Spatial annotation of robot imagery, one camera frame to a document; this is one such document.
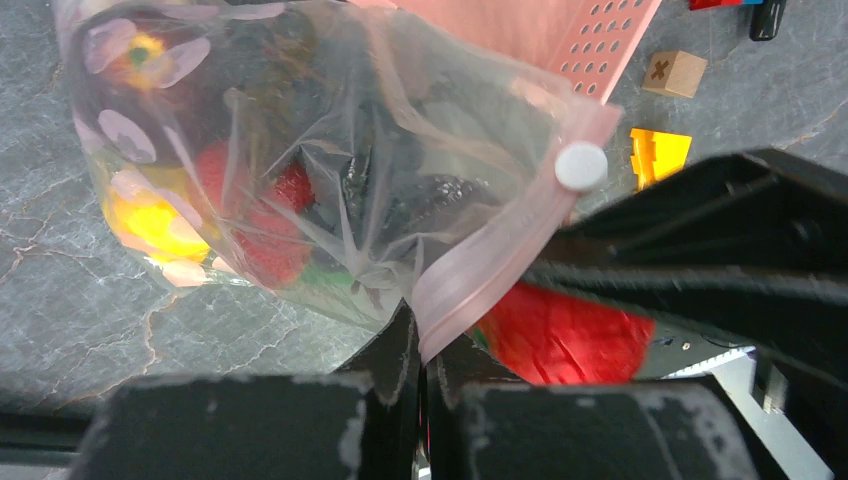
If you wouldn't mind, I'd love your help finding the yellow lemon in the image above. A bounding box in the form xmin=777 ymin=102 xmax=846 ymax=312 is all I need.
xmin=101 ymin=168 xmax=210 ymax=262

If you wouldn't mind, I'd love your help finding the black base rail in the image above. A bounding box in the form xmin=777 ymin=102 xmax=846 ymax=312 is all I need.
xmin=1 ymin=405 xmax=97 ymax=469

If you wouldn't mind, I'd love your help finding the small red apple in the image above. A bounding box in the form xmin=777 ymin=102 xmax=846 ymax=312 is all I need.
xmin=467 ymin=282 xmax=656 ymax=385

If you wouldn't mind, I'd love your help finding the clear zip top bag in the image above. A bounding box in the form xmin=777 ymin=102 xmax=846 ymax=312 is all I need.
xmin=54 ymin=1 xmax=620 ymax=361

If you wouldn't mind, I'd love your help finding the red blue yellow brick block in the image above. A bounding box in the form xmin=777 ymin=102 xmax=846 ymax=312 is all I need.
xmin=689 ymin=0 xmax=764 ymax=11

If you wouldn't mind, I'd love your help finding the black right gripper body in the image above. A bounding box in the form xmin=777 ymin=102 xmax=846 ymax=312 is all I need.
xmin=524 ymin=149 xmax=847 ymax=458

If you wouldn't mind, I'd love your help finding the green white bok choy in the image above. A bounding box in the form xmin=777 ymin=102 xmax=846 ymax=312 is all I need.
xmin=297 ymin=262 xmax=356 ymax=291

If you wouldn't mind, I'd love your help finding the red lychee bunch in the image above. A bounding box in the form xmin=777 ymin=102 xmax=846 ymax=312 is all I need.
xmin=195 ymin=140 xmax=315 ymax=290

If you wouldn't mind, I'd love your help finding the wooden cube with cross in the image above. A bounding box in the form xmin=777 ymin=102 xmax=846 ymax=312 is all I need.
xmin=641 ymin=50 xmax=708 ymax=98

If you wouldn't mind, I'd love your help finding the dark red apple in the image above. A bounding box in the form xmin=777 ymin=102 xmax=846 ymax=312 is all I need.
xmin=66 ymin=4 xmax=231 ymax=168

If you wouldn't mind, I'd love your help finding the black microphone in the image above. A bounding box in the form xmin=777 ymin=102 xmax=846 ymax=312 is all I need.
xmin=749 ymin=0 xmax=787 ymax=42

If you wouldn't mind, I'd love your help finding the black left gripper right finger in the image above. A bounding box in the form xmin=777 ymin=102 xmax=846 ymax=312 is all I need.
xmin=425 ymin=338 xmax=759 ymax=479

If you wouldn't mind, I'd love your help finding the pink plastic basket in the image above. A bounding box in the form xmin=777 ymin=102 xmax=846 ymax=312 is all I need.
xmin=391 ymin=0 xmax=661 ymax=103

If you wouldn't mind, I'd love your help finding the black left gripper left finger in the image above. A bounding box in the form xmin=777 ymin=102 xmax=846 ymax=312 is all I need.
xmin=70 ymin=304 xmax=420 ymax=479

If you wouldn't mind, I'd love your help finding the orange yellow toy piece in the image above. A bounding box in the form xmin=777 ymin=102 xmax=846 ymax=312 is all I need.
xmin=630 ymin=128 xmax=692 ymax=191

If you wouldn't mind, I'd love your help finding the black grape bunch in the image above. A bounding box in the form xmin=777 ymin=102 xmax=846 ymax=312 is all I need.
xmin=223 ymin=2 xmax=561 ymax=270

